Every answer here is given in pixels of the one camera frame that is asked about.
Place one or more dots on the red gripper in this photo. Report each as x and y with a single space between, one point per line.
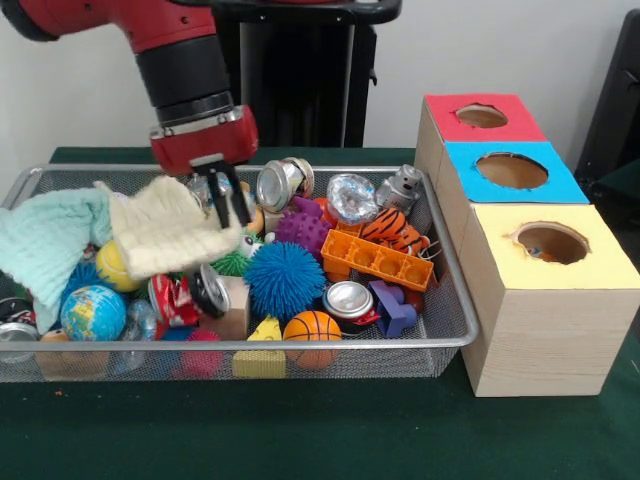
210 145

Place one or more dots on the cream muslin cloth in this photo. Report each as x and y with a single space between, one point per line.
165 230

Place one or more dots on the mint green muslin cloth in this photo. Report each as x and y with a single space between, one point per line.
45 240

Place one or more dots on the colourful dotted cloth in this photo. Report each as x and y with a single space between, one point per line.
537 253

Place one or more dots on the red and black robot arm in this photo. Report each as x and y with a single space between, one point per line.
180 75

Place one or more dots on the wooden box with three holes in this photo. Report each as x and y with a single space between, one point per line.
550 340

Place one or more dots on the purple knobbly ball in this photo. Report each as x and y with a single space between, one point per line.
305 230

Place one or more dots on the blue spiky rubber ball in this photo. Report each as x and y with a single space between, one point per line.
285 280

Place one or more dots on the crumpled clear plastic packet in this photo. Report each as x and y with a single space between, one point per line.
352 200

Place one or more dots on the yellow tennis ball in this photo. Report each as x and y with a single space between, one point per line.
112 272

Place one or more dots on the orange toy basketball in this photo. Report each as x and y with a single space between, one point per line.
312 327

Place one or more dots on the orange toy building block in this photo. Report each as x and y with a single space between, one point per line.
375 260

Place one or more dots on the tiger plush toy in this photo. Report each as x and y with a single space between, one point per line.
390 227

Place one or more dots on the silver toy robot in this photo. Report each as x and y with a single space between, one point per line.
400 190

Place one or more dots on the globe print ball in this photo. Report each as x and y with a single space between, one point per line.
92 312

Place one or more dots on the dark green tablecloth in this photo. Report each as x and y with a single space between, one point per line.
300 430

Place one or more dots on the black chair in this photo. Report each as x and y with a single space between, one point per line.
620 100

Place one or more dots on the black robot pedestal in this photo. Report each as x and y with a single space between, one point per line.
300 75

